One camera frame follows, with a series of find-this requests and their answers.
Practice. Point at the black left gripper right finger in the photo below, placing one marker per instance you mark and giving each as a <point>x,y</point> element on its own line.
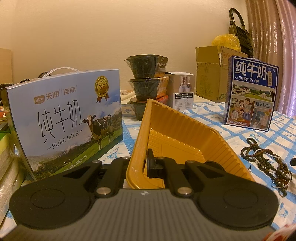
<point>172,174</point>

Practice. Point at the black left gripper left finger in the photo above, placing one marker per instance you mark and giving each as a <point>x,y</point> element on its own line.
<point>113,177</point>

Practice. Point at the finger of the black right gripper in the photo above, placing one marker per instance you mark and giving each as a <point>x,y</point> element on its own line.
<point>293,162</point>

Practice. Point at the gold plastic tray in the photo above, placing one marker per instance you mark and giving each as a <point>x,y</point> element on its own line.
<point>170,133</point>

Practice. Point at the bottom black food bowl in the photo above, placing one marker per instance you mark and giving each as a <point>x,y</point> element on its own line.
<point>139,106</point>

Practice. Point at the black food bowl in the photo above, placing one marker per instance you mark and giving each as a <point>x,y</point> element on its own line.
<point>147,66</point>
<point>139,106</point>
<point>153,88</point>

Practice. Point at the small white product box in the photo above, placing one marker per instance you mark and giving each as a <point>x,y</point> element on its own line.
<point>180,90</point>

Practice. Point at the light blue milk carton box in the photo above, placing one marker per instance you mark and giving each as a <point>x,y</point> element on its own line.
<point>60,121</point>

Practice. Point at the middle black food bowl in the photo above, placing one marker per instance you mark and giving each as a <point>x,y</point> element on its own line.
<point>153,88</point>

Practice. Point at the dark blue milk carton box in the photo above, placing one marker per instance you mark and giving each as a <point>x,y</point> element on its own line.
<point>251,93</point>

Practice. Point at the stack of books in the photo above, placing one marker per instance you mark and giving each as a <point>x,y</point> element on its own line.
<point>13,172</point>

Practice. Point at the top black food bowl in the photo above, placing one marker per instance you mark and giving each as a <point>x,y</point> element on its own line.
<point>147,66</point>

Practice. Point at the open cardboard box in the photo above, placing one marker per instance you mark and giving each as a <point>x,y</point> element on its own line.
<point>212,71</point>

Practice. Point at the black folding cart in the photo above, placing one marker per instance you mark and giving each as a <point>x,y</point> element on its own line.
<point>241,33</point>

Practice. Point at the yellow plastic bag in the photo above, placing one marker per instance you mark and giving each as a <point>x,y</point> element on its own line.
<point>228,40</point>

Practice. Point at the pink curtain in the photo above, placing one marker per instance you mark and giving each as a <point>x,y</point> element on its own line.
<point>272,29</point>

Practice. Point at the brown cardboard box left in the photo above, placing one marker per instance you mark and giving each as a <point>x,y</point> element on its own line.
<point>6,66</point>

